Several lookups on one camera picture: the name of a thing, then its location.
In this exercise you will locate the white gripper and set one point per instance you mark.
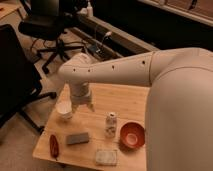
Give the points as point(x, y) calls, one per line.
point(80, 94)

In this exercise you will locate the small clear plastic bottle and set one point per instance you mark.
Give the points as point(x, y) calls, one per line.
point(111, 125)

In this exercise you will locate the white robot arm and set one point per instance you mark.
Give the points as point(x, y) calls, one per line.
point(179, 107)

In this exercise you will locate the white spray bottle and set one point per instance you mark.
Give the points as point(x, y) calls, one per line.
point(89, 9)

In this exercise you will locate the white paper cup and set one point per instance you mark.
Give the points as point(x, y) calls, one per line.
point(64, 109)

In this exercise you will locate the grey rectangular sponge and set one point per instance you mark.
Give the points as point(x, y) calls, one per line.
point(77, 138)

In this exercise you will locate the red chip bag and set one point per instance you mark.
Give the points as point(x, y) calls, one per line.
point(54, 147)

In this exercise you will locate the beige rectangular sponge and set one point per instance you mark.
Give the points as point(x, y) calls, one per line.
point(106, 157)

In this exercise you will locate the red bowl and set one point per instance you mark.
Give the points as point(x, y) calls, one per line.
point(132, 135)

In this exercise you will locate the black power strip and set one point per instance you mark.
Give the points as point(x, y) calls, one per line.
point(94, 50)

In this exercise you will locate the black office chair left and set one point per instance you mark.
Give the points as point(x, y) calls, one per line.
point(20, 82)

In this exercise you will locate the black office chair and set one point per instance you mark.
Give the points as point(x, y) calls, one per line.
point(47, 20)
point(20, 82)

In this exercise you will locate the black office chair back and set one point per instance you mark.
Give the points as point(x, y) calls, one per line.
point(47, 20)

